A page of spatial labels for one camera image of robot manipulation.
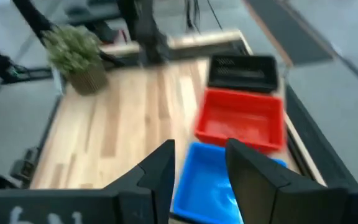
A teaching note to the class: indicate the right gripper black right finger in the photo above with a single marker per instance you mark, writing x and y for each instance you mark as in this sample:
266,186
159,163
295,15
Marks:
259,193

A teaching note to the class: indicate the green potted plant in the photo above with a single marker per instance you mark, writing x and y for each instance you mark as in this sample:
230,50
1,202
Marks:
73,53

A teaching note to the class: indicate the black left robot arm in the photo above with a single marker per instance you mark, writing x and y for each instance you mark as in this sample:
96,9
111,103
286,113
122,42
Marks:
148,31

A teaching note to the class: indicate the blue plastic basket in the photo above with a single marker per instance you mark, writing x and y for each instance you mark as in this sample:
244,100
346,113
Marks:
204,186

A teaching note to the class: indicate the black mat hazard stripes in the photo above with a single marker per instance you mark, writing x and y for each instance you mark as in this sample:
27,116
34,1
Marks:
287,31

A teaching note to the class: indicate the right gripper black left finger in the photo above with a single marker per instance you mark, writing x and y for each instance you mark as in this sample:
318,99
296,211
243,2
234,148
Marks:
154,186

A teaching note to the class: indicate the black plastic basket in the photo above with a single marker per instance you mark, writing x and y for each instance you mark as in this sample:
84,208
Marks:
242,73

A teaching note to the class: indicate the small black camera box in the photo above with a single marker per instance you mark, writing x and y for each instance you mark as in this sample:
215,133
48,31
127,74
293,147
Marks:
25,165

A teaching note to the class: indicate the red plastic basket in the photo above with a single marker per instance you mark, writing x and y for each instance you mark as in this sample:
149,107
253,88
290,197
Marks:
241,121

